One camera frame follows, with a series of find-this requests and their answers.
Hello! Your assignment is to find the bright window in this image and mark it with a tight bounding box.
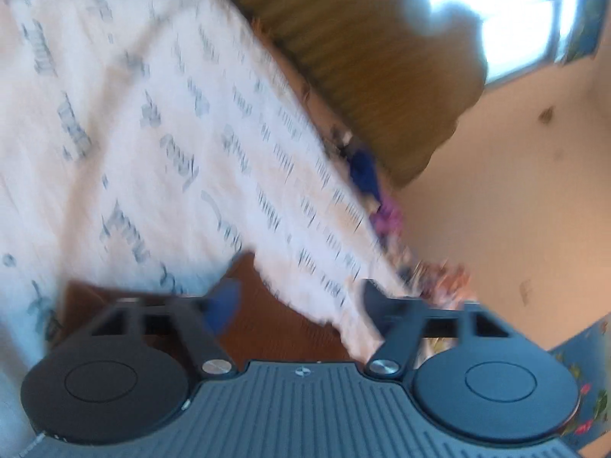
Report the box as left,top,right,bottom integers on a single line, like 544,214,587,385
429,0,610,85

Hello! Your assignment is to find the white script-print bedspread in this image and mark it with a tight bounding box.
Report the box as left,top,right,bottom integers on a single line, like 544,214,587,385
1,0,403,457

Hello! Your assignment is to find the pile of pastel clothes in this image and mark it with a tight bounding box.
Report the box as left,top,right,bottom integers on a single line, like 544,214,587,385
408,261,478,310

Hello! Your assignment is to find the purple garment on bed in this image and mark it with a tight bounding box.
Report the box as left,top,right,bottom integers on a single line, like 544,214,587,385
370,197,403,241

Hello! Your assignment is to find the blue cloth on bed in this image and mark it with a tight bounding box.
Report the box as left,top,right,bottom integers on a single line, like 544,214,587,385
347,148,382,204

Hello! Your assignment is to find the olive green padded headboard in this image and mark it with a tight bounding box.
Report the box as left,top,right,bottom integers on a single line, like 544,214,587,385
232,0,488,187

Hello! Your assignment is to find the floral print curtain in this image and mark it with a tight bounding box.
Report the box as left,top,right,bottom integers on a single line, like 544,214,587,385
550,314,611,451

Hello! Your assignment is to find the brown knit sweater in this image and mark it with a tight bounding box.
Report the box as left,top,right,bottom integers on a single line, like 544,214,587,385
51,252,351,368

